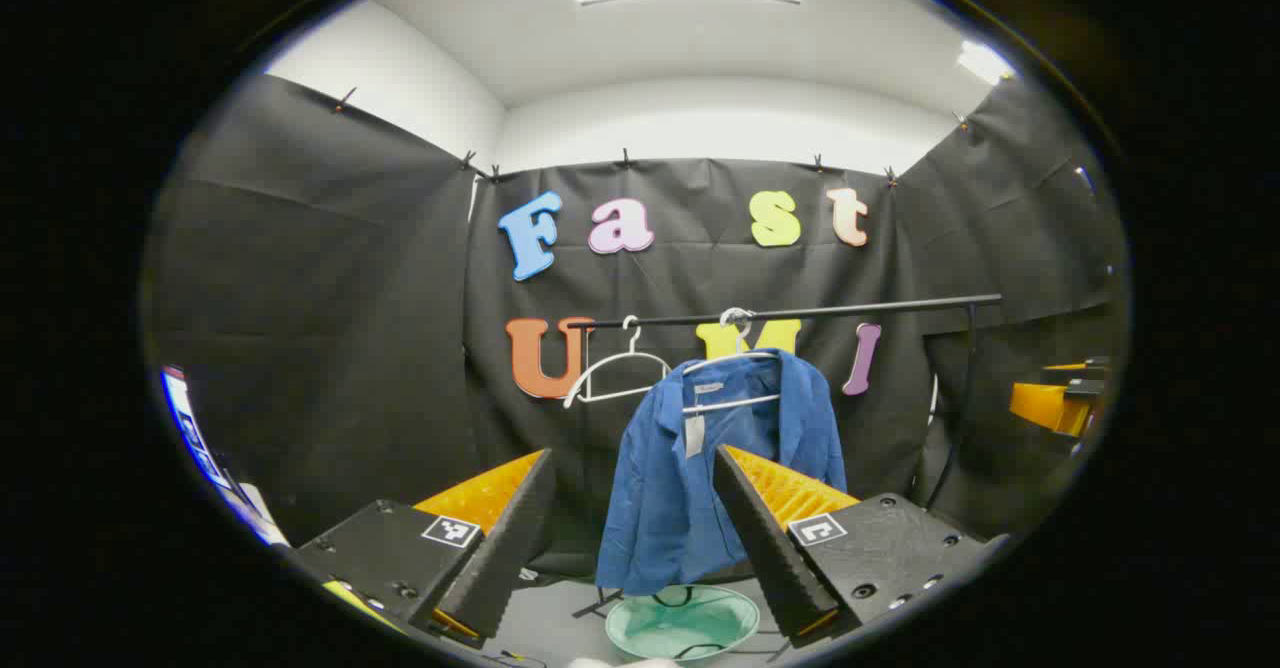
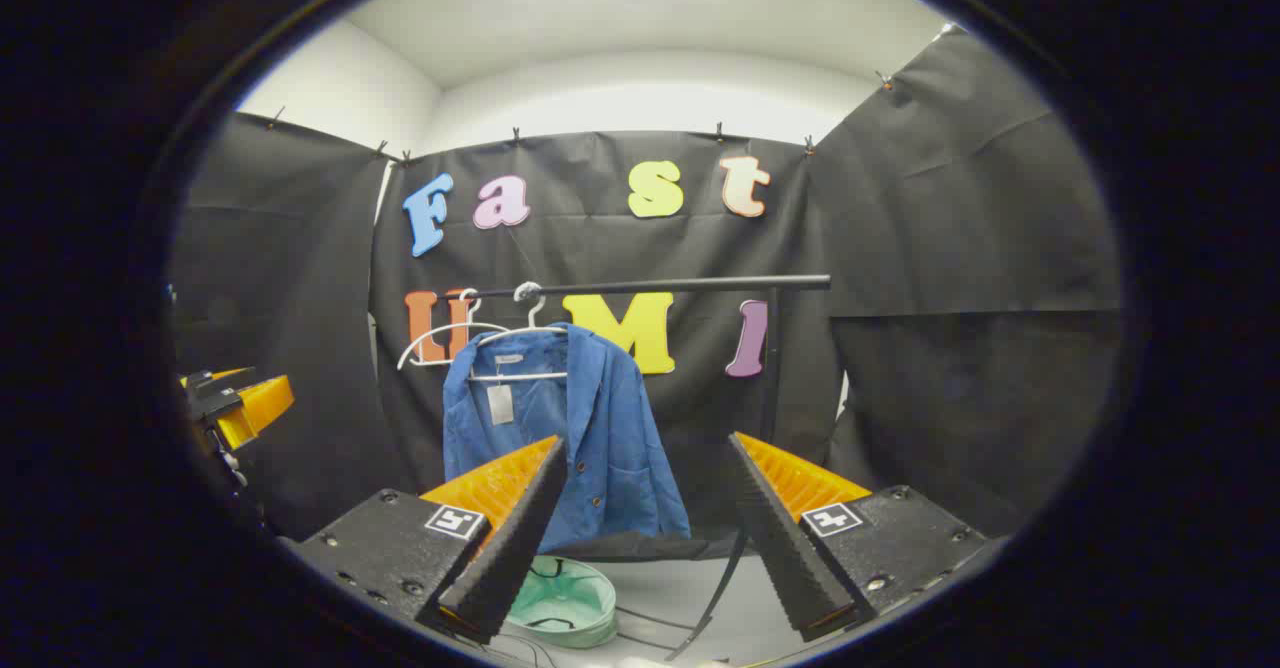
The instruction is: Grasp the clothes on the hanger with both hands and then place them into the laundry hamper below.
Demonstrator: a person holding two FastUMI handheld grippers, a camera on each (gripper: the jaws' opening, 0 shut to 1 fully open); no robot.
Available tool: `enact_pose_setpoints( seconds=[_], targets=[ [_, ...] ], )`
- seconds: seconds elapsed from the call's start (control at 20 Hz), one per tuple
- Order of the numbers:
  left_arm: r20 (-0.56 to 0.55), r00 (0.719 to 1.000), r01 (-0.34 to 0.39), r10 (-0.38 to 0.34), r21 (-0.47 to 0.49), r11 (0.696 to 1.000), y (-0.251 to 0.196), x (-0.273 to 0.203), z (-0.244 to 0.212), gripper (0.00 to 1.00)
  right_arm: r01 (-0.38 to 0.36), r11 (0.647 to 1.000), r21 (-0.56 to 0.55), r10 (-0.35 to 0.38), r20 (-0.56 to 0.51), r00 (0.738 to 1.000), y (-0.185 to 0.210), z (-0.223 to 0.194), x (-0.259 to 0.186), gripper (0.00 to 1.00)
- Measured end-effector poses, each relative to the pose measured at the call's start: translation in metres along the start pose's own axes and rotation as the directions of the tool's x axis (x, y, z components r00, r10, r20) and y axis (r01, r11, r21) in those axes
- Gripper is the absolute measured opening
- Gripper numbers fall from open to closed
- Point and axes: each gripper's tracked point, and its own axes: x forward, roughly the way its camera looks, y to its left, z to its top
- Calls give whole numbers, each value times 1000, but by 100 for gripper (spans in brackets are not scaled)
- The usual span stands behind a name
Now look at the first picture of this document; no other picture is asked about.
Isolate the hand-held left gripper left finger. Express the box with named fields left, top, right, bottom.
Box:
left=290, top=448, right=557, bottom=649

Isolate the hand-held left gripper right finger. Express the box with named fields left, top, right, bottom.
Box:
left=712, top=443, right=1013, bottom=649

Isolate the green mesh laundry hamper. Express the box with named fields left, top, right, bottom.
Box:
left=605, top=585, right=761, bottom=661

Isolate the blue shirt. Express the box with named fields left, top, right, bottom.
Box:
left=596, top=348, right=849, bottom=597

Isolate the white hanger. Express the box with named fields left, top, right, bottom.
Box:
left=682, top=306, right=783, bottom=417
left=563, top=315, right=673, bottom=409

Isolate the black clothes rack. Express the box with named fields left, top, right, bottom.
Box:
left=566, top=293, right=1004, bottom=619

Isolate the black backdrop cloth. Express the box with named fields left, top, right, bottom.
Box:
left=145, top=73, right=1131, bottom=579

